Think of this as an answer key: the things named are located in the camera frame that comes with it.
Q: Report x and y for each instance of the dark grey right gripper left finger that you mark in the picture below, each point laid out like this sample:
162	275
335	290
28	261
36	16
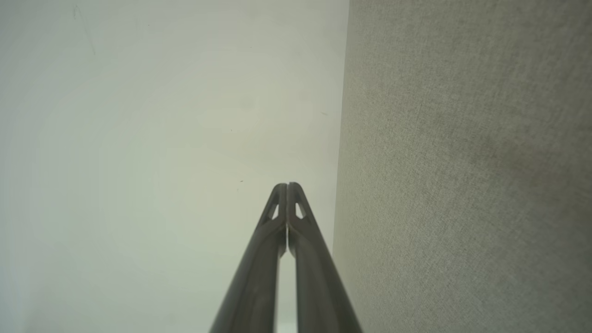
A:
254	291

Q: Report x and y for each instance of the grey fabric panel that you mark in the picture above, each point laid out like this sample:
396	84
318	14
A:
462	185

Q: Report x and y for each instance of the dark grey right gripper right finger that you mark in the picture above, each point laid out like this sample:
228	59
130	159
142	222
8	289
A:
319	291

